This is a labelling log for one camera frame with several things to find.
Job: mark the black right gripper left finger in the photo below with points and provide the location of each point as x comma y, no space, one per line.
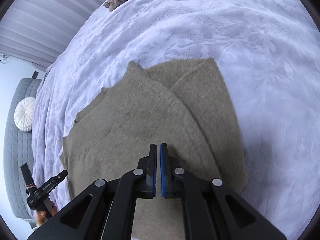
147,184

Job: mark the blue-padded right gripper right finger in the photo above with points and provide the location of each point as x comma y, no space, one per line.
168,163

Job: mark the olive knitted sweater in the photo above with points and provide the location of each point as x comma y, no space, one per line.
183,103

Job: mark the person's left hand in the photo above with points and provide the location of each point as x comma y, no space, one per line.
40,216

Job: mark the white round pleated cushion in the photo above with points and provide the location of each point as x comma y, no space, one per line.
23,114

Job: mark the grey pleated curtain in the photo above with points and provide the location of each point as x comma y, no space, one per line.
38,31

